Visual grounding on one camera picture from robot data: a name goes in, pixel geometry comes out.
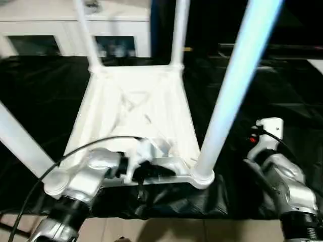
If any white plastic table top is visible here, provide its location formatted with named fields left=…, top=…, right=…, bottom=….
left=44, top=63, right=216, bottom=199

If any white plastic table leg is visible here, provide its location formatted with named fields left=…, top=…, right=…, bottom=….
left=0, top=100, right=69, bottom=197
left=191, top=0, right=286, bottom=180
left=74, top=0, right=104, bottom=72
left=171, top=0, right=190, bottom=70

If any black glossy mat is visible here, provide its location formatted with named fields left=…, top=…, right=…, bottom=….
left=0, top=54, right=323, bottom=220

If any black television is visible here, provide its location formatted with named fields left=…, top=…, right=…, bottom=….
left=218, top=43, right=323, bottom=61

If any white sideboard surface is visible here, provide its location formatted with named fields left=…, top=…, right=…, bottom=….
left=310, top=59, right=323, bottom=73

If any white glass-door cabinet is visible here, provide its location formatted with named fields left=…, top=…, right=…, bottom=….
left=0, top=0, right=152, bottom=58

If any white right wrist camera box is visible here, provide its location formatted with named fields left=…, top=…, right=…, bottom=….
left=248, top=117, right=285, bottom=162

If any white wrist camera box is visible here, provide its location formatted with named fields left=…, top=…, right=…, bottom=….
left=123, top=137, right=158, bottom=185
left=248, top=117, right=285, bottom=162

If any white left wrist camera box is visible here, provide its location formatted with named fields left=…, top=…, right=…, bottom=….
left=123, top=137, right=158, bottom=185

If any black metal table frame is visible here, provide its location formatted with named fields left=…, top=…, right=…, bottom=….
left=0, top=209, right=17, bottom=234

